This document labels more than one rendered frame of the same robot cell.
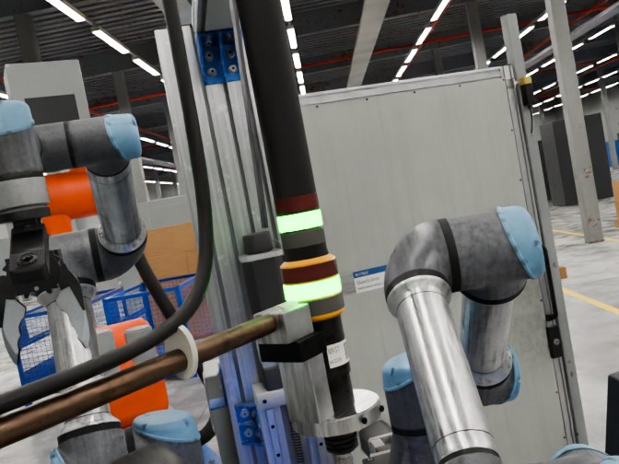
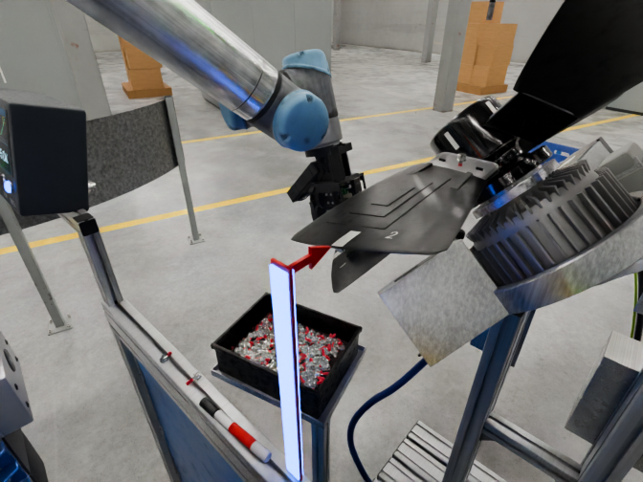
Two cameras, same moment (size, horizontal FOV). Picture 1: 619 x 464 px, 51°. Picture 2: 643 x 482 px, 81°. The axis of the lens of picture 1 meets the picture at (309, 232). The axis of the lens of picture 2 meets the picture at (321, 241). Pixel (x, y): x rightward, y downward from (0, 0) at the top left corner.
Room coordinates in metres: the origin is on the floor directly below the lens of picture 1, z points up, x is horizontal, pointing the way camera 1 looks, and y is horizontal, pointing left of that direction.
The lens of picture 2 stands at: (0.94, 0.35, 1.37)
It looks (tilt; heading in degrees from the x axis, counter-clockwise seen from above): 31 degrees down; 239
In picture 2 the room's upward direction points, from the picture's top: straight up
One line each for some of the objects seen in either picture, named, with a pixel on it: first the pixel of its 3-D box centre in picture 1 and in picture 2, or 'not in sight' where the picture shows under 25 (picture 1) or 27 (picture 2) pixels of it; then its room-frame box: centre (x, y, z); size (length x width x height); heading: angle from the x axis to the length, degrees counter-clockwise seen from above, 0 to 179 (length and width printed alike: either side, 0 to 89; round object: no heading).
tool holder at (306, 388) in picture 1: (318, 362); not in sight; (0.49, 0.01, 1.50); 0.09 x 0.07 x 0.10; 141
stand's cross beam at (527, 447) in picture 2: not in sight; (528, 448); (0.30, 0.18, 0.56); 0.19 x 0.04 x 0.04; 106
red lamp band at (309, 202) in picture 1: (297, 203); not in sight; (0.50, 0.01, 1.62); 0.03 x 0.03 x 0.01
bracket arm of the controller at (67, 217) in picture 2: not in sight; (66, 208); (1.02, -0.50, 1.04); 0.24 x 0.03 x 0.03; 106
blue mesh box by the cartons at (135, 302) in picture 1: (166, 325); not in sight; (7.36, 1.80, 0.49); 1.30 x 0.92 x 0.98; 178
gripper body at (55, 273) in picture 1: (32, 252); not in sight; (0.94, 0.40, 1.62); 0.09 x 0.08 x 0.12; 16
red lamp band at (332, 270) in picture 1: (309, 270); not in sight; (0.50, 0.01, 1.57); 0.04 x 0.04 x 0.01
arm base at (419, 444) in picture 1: (422, 441); not in sight; (1.31, -0.15, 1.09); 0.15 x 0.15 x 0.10
